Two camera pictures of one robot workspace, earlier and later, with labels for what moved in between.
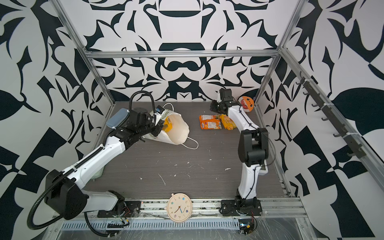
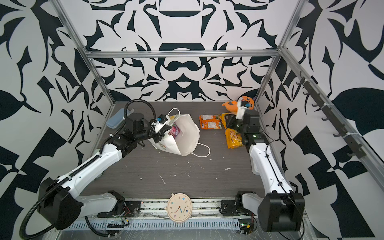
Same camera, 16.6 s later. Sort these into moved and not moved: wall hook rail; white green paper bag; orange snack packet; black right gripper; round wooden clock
Moved: black right gripper; white green paper bag
Not moved: orange snack packet; wall hook rail; round wooden clock
